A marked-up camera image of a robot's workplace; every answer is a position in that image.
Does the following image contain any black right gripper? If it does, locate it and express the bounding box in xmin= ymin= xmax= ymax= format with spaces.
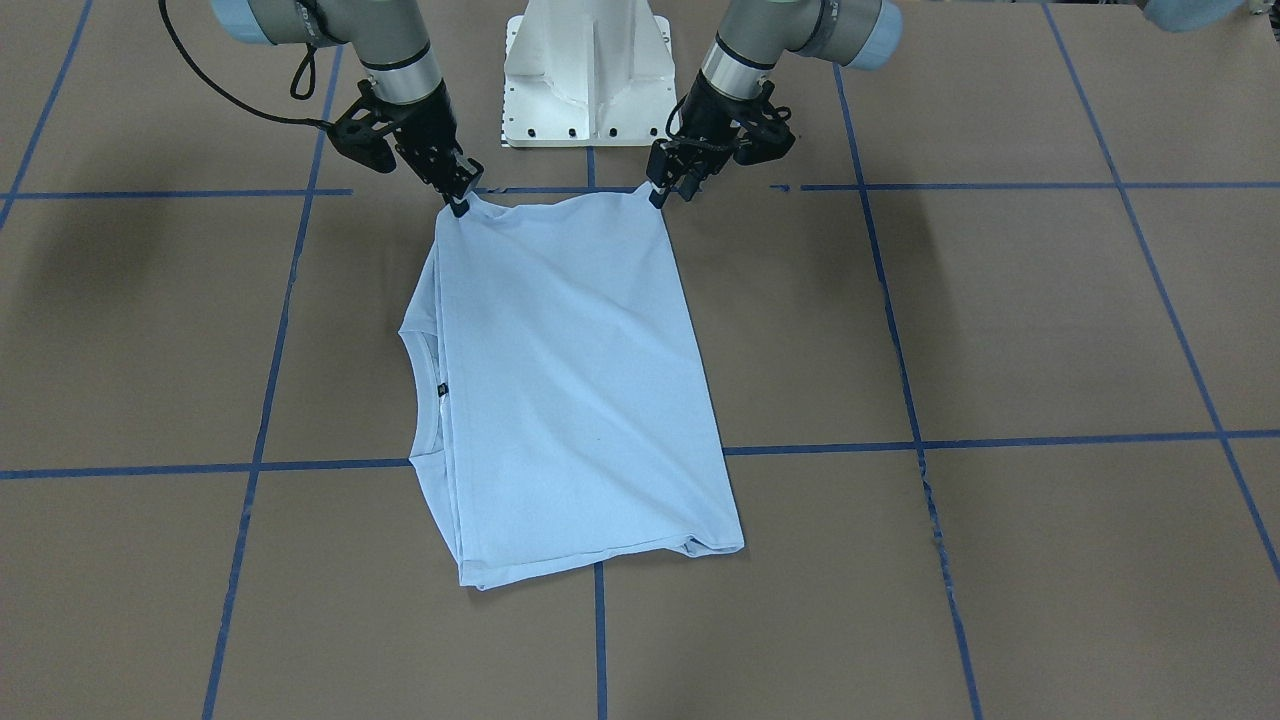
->
xmin=375 ymin=81 xmax=485 ymax=218

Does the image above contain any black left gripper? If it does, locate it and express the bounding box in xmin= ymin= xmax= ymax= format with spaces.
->
xmin=646 ymin=76 xmax=774 ymax=210

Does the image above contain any light blue t-shirt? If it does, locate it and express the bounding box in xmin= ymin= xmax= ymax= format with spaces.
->
xmin=399 ymin=183 xmax=745 ymax=591

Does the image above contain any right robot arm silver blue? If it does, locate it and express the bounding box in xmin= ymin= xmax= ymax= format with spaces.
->
xmin=210 ymin=1 xmax=484 ymax=217

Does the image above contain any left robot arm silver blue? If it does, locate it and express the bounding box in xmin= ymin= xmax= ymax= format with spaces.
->
xmin=635 ymin=1 xmax=1277 ymax=211

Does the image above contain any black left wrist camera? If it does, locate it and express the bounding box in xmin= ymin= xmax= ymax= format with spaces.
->
xmin=730 ymin=94 xmax=796 ymax=167

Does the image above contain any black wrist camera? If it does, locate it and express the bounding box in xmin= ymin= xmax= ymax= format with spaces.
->
xmin=730 ymin=94 xmax=796 ymax=167
xmin=325 ymin=79 xmax=410 ymax=174

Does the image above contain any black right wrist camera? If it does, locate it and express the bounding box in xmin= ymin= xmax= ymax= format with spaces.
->
xmin=325 ymin=79 xmax=410 ymax=174

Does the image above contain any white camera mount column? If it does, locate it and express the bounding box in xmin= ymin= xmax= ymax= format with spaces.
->
xmin=500 ymin=1 xmax=677 ymax=149

